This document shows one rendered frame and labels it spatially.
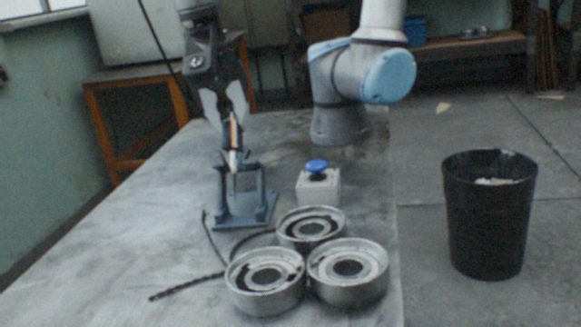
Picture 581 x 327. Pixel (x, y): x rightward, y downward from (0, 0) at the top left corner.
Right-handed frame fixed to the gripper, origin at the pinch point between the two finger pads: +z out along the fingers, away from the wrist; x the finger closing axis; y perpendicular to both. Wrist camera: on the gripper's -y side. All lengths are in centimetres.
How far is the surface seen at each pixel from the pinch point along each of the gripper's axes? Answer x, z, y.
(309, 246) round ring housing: -10.3, 13.8, -19.7
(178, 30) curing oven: 60, -8, 195
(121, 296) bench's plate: 17.2, 14.1, -23.3
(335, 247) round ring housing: -14.0, 14.2, -20.6
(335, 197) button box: -14.6, 15.0, -3.7
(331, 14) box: -27, 16, 326
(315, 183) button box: -11.7, 12.3, -2.3
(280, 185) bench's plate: -3.8, 16.0, 8.4
